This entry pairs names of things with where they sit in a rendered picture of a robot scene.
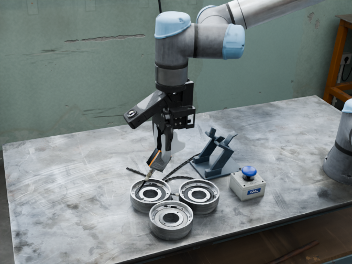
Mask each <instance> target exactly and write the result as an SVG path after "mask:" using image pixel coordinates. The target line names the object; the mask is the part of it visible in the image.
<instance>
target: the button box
mask: <svg viewBox="0 0 352 264"><path fill-rule="evenodd" d="M229 187H230V188H231V189H232V190H233V191H234V193H235V194H236V195H237V196H238V198H239V199H240V200H241V201H245V200H249V199H254V198H257V197H261V196H264V194H265V188H266V182H265V181H264V180H263V179H262V177H261V176H260V175H259V174H258V173H257V174H256V175H255V176H252V177H250V178H247V177H246V175H244V174H243V173H242V172H241V171H239V172H234V173H231V174H230V183H229Z"/></svg>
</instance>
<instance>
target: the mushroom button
mask: <svg viewBox="0 0 352 264"><path fill-rule="evenodd" d="M242 173H243V174H244V175H246V177H247V178H250V177H252V176H255V175H256V174H257V170H256V168H254V167H252V166H245V167H243V168H242Z"/></svg>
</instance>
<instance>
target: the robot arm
mask: <svg viewBox="0 0 352 264"><path fill-rule="evenodd" d="M323 1H326V0H234V1H232V2H229V3H226V4H223V5H221V6H213V5H210V6H206V7H204V8H203V9H201V11H200V12H199V14H198V16H197V20H196V24H194V23H191V21H190V16H189V15H188V14H186V13H183V12H164V13H161V14H159V15H158V16H157V18H156V28H155V81H156V89H157V90H156V91H155V92H153V93H152V94H151V95H149V96H148V97H147V98H145V99H144V100H143V101H141V102H140V103H138V104H137V105H136V106H134V107H133V108H132V109H130V110H129V111H127V112H126V113H125V114H124V115H123V117H124V119H125V121H126V122H127V124H128V125H129V126H130V127H131V128H132V129H136V128H137V127H138V126H140V125H141V124H142V123H144V122H145V121H147V120H148V119H149V118H151V117H152V129H153V136H154V141H155V147H156V148H158V149H161V152H162V155H161V159H162V160H163V161H164V163H165V164H167V163H168V162H169V160H170V157H171V155H172V154H174V153H177V152H179V151H181V150H183V149H184V148H185V142H184V141H181V140H178V134H177V132H176V131H173V130H174V129H178V130H179V129H184V128H185V129H189V128H194V127H195V110H196V108H195V107H194V106H193V88H194V82H193V81H190V79H189V78H188V61H189V58H197V59H224V60H227V59H239V58H240V57H241V56H242V55H243V52H244V46H245V30H246V29H249V28H251V27H254V26H257V25H260V24H263V23H266V22H268V21H271V20H273V19H276V18H279V17H282V16H284V15H287V14H290V13H293V12H295V11H298V10H301V9H304V8H306V7H309V6H312V5H315V4H317V3H320V2H323ZM188 108H190V109H188ZM192 114H193V123H192V124H188V123H190V122H191V119H190V118H189V117H188V116H189V115H192ZM323 170H324V172H325V173H326V174H327V175H328V176H329V177H330V178H331V179H333V180H335V181H337V182H339V183H342V184H345V185H350V186H352V99H349V100H347V101H346V102H345V105H344V108H343V110H342V116H341V119H340V123H339V127H338V131H337V135H336V139H335V143H334V145H333V147H332V148H331V150H330V151H329V153H328V154H327V156H326V157H325V159H324V162H323Z"/></svg>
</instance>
